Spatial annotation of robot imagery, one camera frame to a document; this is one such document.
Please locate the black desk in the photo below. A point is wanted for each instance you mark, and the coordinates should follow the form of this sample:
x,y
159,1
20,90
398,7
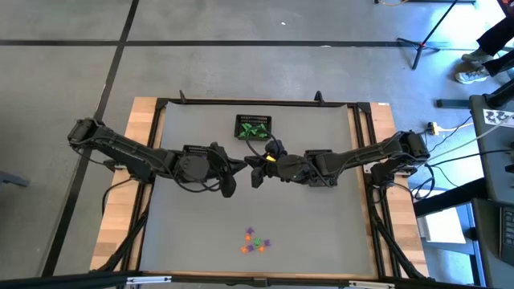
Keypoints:
x,y
494,180

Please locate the person's shoe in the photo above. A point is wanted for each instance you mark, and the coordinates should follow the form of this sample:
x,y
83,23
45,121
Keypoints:
x,y
476,56
470,75

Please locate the gray chair base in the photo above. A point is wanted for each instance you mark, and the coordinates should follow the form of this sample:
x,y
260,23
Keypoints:
x,y
12,178

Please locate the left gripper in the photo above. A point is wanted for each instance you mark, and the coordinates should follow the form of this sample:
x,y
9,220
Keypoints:
x,y
221,164

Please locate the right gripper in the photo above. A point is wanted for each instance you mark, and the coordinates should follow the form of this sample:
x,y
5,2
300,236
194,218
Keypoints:
x,y
273,168

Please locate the black aluminium rig frame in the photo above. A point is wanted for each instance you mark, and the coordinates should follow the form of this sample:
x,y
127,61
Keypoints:
x,y
201,100

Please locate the white panel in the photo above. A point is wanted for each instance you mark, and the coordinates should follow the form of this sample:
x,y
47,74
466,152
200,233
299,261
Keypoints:
x,y
441,229

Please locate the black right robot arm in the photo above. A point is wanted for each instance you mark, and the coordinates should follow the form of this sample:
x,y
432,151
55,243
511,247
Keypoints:
x,y
361,154

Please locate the small gray camera box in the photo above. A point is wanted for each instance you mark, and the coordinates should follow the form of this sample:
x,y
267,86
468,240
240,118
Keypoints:
x,y
260,282

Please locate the black desk beam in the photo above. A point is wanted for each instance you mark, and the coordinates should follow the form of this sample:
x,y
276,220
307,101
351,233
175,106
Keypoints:
x,y
449,197

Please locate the silver frame bracket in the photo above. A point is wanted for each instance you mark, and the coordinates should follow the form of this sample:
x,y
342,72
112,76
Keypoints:
x,y
371,285
148,279

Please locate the black floor stand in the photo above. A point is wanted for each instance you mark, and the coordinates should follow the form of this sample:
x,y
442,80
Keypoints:
x,y
454,103

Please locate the white paper label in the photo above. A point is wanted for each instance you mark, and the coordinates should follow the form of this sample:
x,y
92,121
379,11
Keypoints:
x,y
488,113

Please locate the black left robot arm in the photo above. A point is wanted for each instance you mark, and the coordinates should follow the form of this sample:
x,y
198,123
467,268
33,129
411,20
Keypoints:
x,y
120,148

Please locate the person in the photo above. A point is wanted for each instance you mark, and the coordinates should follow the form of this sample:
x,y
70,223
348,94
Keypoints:
x,y
496,38

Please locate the black keyboard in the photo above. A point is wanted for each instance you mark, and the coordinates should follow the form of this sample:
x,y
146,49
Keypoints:
x,y
508,237

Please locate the black tripod stand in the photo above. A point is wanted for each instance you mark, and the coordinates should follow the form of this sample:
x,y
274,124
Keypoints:
x,y
419,47

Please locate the yellow power plug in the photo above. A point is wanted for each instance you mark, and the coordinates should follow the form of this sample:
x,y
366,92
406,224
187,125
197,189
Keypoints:
x,y
432,128

